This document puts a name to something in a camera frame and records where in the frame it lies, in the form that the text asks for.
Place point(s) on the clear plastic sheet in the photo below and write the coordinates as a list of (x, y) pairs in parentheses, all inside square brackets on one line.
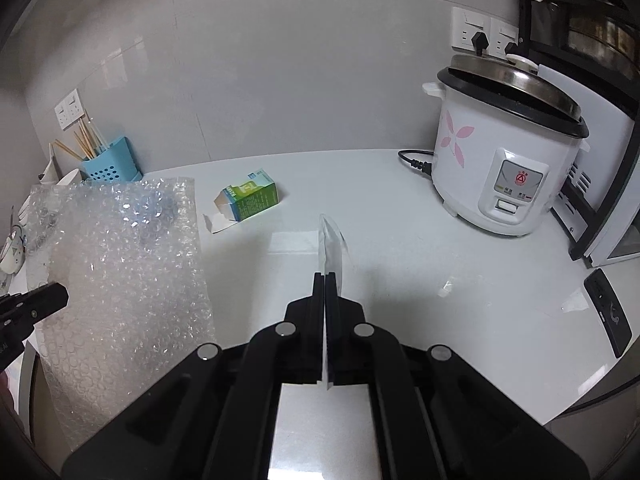
[(330, 245)]

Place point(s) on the white plastic dish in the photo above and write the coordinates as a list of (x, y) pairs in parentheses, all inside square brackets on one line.
[(62, 175)]

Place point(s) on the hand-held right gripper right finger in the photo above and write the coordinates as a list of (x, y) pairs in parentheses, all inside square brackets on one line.
[(334, 310)]

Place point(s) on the white wall socket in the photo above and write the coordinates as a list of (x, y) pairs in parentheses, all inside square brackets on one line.
[(69, 107), (505, 35), (465, 27)]

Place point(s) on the white rice cooker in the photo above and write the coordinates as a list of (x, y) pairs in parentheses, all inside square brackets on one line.
[(470, 160)]

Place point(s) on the white countertop oven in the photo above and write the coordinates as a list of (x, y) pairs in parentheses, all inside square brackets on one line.
[(600, 125)]

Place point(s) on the black wall plug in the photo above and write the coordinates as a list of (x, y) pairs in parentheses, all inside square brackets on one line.
[(479, 42)]

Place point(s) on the green paper carton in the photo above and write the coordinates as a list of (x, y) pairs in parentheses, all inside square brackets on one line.
[(255, 195)]

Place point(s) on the black flat device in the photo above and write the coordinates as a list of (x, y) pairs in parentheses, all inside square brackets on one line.
[(607, 310)]

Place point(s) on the bundle of wooden chopsticks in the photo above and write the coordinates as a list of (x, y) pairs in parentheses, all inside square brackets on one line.
[(82, 146)]

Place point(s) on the bubble wrap sheet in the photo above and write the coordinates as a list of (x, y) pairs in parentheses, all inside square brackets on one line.
[(125, 270)]

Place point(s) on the blue utensil holder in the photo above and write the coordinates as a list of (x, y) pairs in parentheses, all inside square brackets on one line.
[(112, 162)]

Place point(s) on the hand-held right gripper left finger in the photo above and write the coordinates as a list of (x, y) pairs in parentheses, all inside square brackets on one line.
[(318, 310)]

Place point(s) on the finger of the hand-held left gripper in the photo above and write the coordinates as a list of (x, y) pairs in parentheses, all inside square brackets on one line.
[(47, 300)]

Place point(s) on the black appliance with window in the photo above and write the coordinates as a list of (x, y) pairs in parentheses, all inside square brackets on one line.
[(590, 35)]

